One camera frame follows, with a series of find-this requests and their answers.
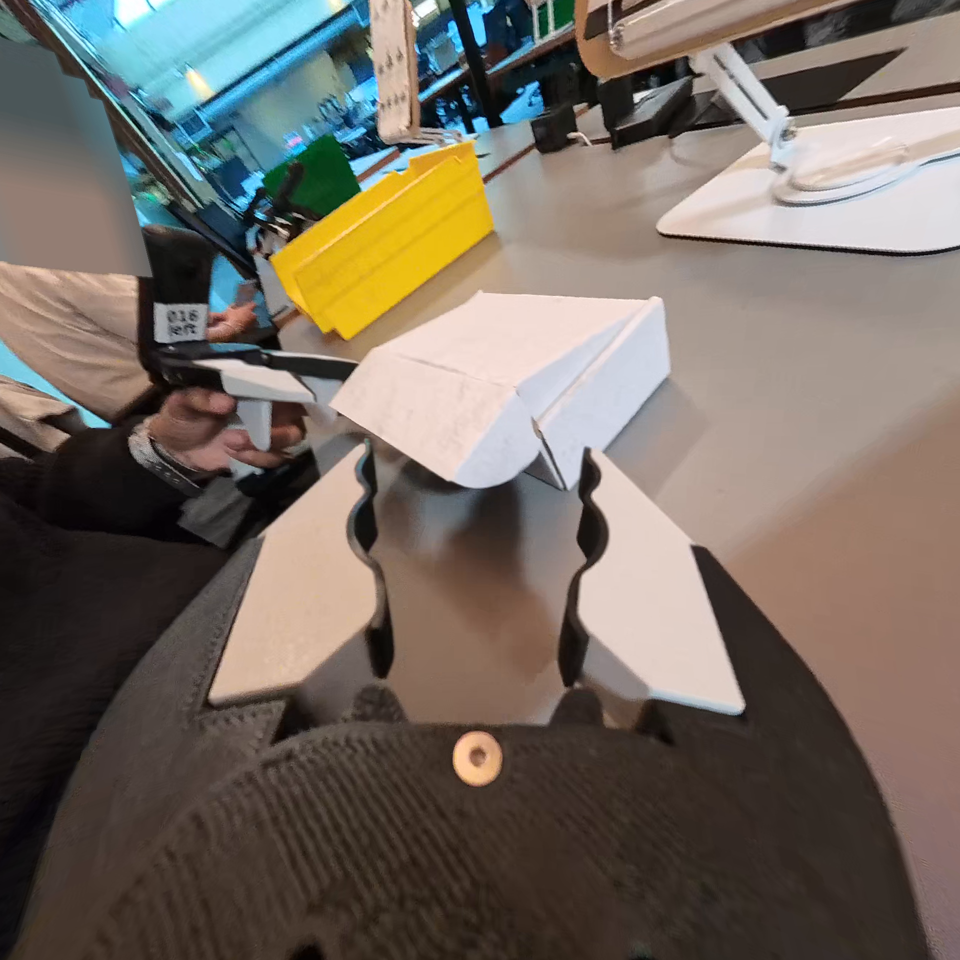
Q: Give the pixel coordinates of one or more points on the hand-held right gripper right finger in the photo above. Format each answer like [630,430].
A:
[652,607]

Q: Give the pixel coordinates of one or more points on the yellow plastic bin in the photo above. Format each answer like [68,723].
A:
[390,240]

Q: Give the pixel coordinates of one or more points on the white cardboard mailer box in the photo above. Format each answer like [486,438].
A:
[525,352]

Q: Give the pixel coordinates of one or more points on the black power adapter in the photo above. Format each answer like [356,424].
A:
[649,112]
[553,129]

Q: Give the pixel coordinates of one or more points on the green panel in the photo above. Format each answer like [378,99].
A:
[322,176]

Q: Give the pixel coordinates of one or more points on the black metal post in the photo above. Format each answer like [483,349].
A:
[476,60]

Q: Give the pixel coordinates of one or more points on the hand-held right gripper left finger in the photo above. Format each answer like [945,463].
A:
[300,600]

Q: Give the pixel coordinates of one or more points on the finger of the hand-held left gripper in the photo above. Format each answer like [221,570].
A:
[262,381]
[324,397]

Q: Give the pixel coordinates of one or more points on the person's dark clothing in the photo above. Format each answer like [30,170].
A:
[75,637]

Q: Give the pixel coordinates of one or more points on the white printed card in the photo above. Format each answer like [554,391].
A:
[396,67]

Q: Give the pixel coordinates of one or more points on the person's left hand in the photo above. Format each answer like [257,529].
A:
[202,435]

